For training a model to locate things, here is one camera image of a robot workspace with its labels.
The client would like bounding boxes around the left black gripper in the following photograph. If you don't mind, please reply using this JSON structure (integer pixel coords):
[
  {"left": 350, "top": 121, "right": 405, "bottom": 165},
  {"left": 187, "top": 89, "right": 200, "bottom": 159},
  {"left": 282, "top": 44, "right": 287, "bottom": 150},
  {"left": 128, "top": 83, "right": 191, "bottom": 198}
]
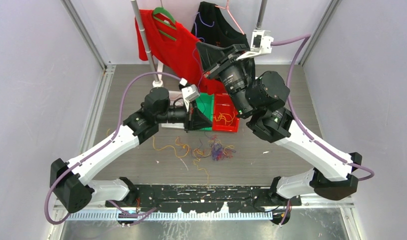
[{"left": 156, "top": 98, "right": 213, "bottom": 133}]

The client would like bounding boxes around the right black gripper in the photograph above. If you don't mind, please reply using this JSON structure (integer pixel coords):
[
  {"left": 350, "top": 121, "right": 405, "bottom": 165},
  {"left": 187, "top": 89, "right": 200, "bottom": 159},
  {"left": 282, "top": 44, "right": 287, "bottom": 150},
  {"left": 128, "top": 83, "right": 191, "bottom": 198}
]
[{"left": 196, "top": 41, "right": 254, "bottom": 117}]

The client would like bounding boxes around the yellow cable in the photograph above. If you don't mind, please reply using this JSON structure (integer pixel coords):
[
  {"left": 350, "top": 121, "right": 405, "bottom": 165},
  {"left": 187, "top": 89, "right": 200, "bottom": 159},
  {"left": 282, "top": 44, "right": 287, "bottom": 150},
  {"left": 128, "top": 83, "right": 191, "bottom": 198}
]
[
  {"left": 214, "top": 104, "right": 239, "bottom": 127},
  {"left": 152, "top": 135, "right": 211, "bottom": 186}
]

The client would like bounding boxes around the coloured cable pile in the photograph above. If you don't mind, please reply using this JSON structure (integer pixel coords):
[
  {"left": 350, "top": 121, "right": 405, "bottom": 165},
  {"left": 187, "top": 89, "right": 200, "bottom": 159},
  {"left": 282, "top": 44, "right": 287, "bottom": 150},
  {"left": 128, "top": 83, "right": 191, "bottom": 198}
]
[{"left": 190, "top": 132, "right": 237, "bottom": 163}]

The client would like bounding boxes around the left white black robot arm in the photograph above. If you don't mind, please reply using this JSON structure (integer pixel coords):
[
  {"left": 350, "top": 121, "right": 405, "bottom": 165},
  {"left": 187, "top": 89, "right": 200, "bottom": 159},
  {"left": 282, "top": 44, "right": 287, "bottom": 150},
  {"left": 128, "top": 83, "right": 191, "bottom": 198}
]
[{"left": 50, "top": 85, "right": 212, "bottom": 214}]

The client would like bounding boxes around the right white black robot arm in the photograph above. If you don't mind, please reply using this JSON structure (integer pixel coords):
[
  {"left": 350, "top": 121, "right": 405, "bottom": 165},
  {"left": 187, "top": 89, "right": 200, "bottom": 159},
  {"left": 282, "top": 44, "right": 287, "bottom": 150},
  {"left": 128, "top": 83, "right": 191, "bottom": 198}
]
[{"left": 196, "top": 42, "right": 362, "bottom": 206}]

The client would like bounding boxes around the green plastic bin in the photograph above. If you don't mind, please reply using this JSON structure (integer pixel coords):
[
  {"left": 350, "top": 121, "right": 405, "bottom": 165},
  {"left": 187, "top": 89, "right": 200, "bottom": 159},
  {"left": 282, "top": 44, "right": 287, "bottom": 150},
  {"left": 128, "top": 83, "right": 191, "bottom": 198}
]
[{"left": 194, "top": 93, "right": 214, "bottom": 131}]

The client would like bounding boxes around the white plastic bin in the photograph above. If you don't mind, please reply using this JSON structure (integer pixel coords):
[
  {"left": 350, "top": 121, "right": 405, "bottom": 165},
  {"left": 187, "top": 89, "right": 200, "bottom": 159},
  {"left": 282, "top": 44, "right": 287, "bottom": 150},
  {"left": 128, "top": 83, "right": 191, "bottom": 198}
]
[{"left": 161, "top": 90, "right": 189, "bottom": 129}]

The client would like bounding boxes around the red plastic bin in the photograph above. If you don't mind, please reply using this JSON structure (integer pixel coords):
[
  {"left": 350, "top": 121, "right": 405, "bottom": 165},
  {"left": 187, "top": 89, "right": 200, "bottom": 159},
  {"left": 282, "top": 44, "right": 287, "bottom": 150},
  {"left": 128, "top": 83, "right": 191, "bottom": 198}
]
[{"left": 212, "top": 93, "right": 240, "bottom": 133}]

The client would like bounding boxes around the black printed t-shirt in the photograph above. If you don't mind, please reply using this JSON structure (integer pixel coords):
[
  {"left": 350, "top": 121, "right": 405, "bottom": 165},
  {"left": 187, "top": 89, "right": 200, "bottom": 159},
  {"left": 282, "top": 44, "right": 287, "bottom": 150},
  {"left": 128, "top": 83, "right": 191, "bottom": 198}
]
[{"left": 190, "top": 1, "right": 257, "bottom": 100}]

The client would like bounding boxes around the red t-shirt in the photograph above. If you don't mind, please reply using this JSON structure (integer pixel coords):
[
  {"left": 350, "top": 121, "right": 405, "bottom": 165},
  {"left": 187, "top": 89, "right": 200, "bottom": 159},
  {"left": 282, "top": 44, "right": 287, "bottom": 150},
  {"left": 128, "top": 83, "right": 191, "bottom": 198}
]
[{"left": 139, "top": 9, "right": 226, "bottom": 95}]

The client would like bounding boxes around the pink clothes hanger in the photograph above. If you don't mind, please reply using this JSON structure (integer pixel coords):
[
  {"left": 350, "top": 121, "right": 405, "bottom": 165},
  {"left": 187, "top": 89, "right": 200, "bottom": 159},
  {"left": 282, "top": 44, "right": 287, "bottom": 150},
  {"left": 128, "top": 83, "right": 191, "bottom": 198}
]
[{"left": 215, "top": 0, "right": 245, "bottom": 35}]

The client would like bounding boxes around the metal clothes rack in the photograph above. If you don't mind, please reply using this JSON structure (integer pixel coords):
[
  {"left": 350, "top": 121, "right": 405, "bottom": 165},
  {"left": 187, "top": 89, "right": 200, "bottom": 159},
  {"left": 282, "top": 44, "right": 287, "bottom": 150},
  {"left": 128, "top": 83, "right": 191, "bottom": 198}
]
[{"left": 130, "top": 0, "right": 275, "bottom": 87}]

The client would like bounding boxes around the green clothes hanger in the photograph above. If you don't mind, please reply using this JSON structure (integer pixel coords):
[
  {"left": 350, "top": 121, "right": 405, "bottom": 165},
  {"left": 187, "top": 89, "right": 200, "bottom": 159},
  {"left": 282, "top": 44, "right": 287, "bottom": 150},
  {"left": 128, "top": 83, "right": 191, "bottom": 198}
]
[{"left": 152, "top": 6, "right": 177, "bottom": 41}]

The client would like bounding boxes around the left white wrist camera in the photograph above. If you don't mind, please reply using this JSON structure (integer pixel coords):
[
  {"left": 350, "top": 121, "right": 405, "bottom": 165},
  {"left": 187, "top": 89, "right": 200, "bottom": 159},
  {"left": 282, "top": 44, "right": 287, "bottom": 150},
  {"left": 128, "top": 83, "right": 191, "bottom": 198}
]
[{"left": 181, "top": 84, "right": 200, "bottom": 112}]

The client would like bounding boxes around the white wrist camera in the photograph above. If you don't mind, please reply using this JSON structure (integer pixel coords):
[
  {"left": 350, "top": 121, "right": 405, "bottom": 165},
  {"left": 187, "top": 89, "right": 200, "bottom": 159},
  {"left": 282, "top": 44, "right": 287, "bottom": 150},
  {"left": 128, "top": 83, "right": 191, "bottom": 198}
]
[
  {"left": 181, "top": 84, "right": 200, "bottom": 112},
  {"left": 237, "top": 29, "right": 274, "bottom": 61}
]

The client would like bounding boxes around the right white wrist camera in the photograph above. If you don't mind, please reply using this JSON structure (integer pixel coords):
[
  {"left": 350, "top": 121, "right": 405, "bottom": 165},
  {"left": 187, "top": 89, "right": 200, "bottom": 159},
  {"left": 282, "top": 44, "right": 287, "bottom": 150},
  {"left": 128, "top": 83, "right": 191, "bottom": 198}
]
[{"left": 237, "top": 29, "right": 274, "bottom": 61}]

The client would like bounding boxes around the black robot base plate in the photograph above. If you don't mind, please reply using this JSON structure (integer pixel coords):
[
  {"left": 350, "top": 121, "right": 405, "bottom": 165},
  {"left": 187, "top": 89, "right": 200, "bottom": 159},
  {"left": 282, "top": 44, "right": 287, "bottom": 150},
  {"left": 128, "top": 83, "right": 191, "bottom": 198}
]
[{"left": 116, "top": 184, "right": 287, "bottom": 214}]

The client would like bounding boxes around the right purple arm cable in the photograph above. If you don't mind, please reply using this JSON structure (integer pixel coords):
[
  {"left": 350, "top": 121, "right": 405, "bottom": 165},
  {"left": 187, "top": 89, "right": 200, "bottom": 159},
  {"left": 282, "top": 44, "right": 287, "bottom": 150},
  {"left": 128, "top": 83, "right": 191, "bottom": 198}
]
[{"left": 271, "top": 33, "right": 376, "bottom": 228}]

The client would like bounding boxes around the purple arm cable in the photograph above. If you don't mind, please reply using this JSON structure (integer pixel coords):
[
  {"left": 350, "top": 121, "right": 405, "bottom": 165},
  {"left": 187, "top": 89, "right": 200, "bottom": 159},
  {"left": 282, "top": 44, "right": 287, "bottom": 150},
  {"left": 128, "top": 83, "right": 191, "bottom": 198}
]
[
  {"left": 44, "top": 71, "right": 188, "bottom": 228},
  {"left": 271, "top": 33, "right": 376, "bottom": 228}
]

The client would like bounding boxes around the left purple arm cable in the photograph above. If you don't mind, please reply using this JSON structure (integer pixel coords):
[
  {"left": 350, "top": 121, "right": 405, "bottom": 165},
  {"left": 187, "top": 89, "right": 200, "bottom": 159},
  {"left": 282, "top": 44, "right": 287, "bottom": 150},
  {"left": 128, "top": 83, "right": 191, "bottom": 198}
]
[{"left": 44, "top": 71, "right": 188, "bottom": 228}]

